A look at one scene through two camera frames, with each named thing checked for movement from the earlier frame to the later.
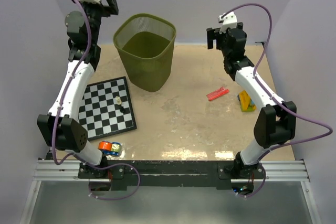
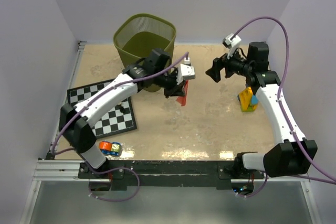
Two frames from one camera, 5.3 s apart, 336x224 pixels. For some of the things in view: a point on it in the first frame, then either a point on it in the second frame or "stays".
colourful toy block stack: [247, 104] stays
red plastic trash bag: [217, 93] to [182, 100]
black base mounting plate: [167, 174] stays
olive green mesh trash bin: [145, 43] stays
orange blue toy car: [110, 148] stays
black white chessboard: [105, 108] stays
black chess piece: [122, 109] stays
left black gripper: [112, 8] to [175, 90]
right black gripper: [214, 34] to [219, 63]
